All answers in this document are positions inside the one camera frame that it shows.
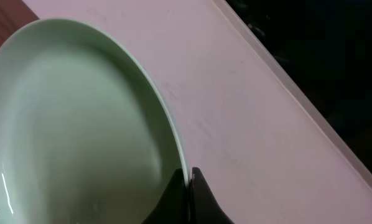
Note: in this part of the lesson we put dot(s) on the mint plate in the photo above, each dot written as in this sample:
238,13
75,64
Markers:
85,136

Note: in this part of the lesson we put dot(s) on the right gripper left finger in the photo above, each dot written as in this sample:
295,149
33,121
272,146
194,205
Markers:
172,207

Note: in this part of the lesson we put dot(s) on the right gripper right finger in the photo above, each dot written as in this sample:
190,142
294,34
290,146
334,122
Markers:
204,209

